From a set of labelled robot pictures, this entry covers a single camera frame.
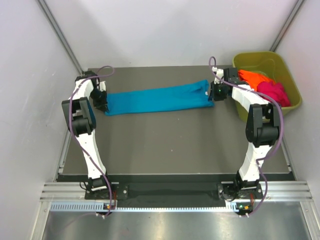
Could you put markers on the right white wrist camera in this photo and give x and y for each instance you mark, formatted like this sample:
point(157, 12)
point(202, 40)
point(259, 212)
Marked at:
point(218, 75)

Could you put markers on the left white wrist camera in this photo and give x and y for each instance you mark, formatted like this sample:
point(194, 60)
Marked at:
point(102, 86)

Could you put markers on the corner aluminium post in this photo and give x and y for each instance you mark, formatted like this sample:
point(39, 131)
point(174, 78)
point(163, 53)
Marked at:
point(298, 5)
point(44, 7)

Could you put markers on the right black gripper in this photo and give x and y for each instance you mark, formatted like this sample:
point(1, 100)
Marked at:
point(213, 97)

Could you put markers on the orange t shirt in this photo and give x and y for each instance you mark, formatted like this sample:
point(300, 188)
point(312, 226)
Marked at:
point(254, 79)

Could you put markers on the olive green plastic bin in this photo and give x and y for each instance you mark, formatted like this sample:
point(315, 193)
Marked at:
point(267, 72)

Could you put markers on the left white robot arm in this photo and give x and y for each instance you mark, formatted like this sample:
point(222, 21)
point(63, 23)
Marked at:
point(89, 93)

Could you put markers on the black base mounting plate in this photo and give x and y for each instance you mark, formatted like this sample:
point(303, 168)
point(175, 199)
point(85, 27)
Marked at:
point(212, 190)

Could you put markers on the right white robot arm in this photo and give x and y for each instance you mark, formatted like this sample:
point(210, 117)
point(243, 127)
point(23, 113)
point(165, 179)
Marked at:
point(262, 130)

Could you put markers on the aluminium frame rail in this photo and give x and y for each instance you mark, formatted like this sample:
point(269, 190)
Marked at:
point(277, 191)

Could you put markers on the right corner aluminium post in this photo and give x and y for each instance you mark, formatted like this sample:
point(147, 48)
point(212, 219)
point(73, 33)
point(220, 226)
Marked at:
point(298, 5)

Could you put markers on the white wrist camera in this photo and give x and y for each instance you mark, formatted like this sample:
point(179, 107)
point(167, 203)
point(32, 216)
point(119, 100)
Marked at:
point(218, 75)
point(102, 86)

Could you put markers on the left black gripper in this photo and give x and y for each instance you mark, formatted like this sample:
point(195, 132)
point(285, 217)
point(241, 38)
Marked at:
point(102, 105)

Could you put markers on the blue t shirt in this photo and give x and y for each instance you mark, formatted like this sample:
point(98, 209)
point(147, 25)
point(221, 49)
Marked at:
point(167, 99)

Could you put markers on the grey slotted cable duct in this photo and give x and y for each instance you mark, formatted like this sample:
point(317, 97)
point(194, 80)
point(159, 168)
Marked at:
point(105, 207)

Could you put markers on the left corner aluminium post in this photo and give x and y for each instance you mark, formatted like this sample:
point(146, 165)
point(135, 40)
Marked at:
point(44, 7)

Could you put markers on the magenta t shirt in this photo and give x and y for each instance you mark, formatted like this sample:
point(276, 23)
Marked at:
point(276, 91)

